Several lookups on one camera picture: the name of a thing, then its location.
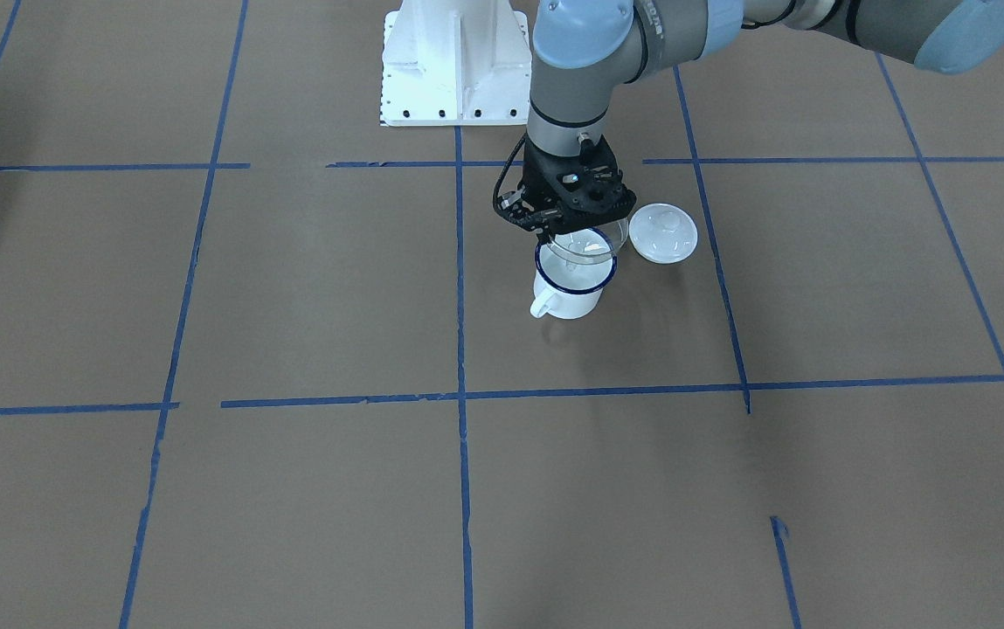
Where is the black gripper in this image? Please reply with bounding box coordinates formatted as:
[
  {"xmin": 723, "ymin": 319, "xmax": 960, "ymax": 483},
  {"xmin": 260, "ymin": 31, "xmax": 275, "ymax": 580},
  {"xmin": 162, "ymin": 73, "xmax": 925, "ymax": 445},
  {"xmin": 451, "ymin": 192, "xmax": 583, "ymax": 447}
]
[{"xmin": 523, "ymin": 135, "xmax": 616, "ymax": 219}]

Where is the white ceramic lid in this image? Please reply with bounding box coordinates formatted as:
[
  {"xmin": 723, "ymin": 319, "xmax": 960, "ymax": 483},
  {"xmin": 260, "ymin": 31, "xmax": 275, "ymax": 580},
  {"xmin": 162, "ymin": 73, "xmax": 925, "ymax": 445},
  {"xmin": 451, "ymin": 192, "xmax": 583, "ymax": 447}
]
[{"xmin": 628, "ymin": 204, "xmax": 700, "ymax": 266}]

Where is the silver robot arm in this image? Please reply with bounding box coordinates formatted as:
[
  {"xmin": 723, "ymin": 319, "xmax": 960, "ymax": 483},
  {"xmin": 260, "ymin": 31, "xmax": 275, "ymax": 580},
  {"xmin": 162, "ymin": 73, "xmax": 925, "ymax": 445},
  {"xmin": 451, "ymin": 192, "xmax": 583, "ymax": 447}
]
[{"xmin": 494, "ymin": 1, "xmax": 1004, "ymax": 232}]

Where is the white enamel mug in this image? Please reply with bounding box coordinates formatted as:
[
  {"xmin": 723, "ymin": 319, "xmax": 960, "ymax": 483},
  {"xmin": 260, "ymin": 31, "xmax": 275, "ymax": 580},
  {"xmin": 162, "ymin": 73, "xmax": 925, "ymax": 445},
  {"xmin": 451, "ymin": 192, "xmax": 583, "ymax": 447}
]
[{"xmin": 530, "ymin": 242, "xmax": 617, "ymax": 320}]

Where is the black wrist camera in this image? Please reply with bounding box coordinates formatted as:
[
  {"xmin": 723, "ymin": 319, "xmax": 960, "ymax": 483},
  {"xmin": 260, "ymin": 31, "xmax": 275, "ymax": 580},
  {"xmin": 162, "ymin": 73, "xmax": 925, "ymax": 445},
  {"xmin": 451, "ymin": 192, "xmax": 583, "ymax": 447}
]
[{"xmin": 493, "ymin": 160, "xmax": 637, "ymax": 244}]

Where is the white camera mast pedestal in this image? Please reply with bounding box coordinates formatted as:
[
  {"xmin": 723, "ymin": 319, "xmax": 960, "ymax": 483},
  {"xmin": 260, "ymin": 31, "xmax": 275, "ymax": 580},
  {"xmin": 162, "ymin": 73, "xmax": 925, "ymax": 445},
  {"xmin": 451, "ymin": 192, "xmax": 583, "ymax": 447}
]
[{"xmin": 379, "ymin": 1, "xmax": 532, "ymax": 127}]

